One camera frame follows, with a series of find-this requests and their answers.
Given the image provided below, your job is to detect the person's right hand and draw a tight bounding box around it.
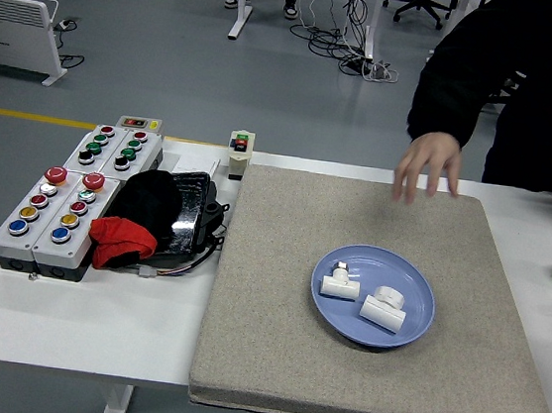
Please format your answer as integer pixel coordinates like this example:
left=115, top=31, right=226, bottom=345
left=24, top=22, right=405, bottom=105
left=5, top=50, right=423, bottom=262
left=389, top=126, right=467, bottom=211

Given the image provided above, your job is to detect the large white pipe tee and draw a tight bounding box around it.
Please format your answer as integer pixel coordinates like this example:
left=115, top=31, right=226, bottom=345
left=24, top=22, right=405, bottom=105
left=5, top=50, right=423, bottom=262
left=356, top=281, right=408, bottom=336

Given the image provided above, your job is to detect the blue plate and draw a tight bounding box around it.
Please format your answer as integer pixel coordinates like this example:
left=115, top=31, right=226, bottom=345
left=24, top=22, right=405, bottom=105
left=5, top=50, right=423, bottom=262
left=303, top=239, right=442, bottom=355

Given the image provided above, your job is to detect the white plug cluster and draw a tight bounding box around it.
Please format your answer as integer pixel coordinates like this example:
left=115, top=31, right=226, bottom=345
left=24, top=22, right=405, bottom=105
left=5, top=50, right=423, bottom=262
left=364, top=59, right=402, bottom=86

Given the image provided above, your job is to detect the black office chair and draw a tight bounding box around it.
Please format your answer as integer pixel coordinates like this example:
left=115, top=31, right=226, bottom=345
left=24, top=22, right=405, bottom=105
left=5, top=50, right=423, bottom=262
left=380, top=0, right=459, bottom=33

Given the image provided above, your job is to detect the white paper card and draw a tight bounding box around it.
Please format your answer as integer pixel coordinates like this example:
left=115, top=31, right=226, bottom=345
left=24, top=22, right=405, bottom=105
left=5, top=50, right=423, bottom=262
left=160, top=151, right=223, bottom=181

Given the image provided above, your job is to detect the grey-brown mat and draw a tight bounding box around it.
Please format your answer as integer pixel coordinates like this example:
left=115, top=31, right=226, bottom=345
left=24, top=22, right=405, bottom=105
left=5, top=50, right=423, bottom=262
left=183, top=158, right=552, bottom=413

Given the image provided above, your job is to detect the black glossy foot pedal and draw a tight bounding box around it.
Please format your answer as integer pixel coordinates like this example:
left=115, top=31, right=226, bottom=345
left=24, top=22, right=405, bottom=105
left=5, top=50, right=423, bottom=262
left=160, top=167, right=234, bottom=266

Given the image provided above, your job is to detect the black cloth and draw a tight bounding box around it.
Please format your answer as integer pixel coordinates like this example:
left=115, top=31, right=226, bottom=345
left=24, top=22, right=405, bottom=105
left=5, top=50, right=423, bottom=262
left=101, top=164, right=187, bottom=251

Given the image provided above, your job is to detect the four-button control box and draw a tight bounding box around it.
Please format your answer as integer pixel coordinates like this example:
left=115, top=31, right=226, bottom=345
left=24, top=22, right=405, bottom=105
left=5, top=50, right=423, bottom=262
left=61, top=120, right=130, bottom=178
left=99, top=125, right=166, bottom=184

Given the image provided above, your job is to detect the red cloth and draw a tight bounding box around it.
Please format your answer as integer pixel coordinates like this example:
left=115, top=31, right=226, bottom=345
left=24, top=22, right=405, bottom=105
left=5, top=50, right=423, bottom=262
left=84, top=213, right=162, bottom=276

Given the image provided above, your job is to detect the five-button control box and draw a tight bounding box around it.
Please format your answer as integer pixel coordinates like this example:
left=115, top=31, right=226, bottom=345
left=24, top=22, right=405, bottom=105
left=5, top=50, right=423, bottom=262
left=0, top=160, right=84, bottom=278
left=28, top=167, right=124, bottom=287

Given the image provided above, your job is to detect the white table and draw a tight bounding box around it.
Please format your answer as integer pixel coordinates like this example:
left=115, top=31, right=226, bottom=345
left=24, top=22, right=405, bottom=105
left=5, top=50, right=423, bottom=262
left=0, top=120, right=552, bottom=413

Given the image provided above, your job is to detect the grey power socket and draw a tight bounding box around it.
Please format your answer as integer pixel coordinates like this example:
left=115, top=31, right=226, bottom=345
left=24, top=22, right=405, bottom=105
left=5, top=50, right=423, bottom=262
left=54, top=15, right=79, bottom=35

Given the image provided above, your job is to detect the white panel heater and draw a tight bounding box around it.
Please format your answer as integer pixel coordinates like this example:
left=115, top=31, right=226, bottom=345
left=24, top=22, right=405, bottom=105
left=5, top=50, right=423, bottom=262
left=0, top=0, right=77, bottom=90

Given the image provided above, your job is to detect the black floor cable tangle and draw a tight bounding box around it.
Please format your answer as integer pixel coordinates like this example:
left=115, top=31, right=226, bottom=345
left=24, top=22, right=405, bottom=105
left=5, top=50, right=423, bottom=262
left=284, top=0, right=381, bottom=77

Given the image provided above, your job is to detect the white green-red push switch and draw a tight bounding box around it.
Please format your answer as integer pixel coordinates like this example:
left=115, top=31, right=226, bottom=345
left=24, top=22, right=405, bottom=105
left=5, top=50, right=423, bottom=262
left=223, top=129, right=259, bottom=184

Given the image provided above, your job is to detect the white desk frame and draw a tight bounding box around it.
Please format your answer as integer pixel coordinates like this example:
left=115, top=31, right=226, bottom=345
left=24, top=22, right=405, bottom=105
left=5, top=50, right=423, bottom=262
left=226, top=0, right=385, bottom=62

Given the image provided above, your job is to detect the grey switch box yellow label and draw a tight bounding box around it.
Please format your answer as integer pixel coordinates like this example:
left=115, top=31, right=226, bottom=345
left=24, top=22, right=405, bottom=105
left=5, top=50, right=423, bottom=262
left=115, top=114, right=166, bottom=136

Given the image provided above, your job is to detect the pedal cable with white connector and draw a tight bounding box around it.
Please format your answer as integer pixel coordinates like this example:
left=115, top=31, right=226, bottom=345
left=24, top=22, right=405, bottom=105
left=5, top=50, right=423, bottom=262
left=135, top=228, right=227, bottom=289

